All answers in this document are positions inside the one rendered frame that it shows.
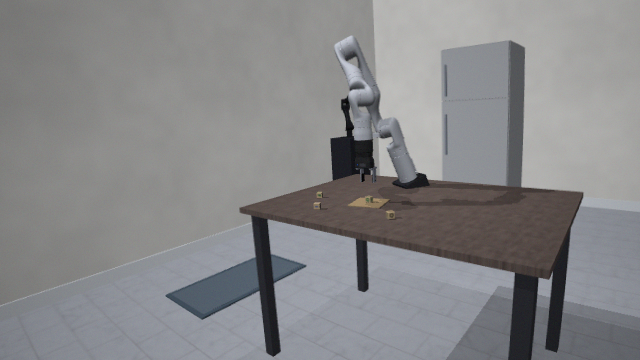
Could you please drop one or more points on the tan flat mat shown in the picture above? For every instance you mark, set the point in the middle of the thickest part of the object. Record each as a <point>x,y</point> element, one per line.
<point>377,203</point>

